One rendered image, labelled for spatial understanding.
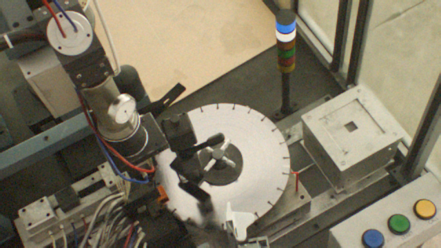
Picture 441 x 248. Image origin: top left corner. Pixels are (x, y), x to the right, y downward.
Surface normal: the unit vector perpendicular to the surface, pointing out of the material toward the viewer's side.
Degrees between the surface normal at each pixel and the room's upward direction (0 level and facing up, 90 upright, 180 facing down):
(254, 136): 0
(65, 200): 0
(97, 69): 90
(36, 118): 0
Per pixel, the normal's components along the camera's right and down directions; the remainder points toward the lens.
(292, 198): -0.08, -0.45
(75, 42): 0.29, 0.21
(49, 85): 0.49, 0.76
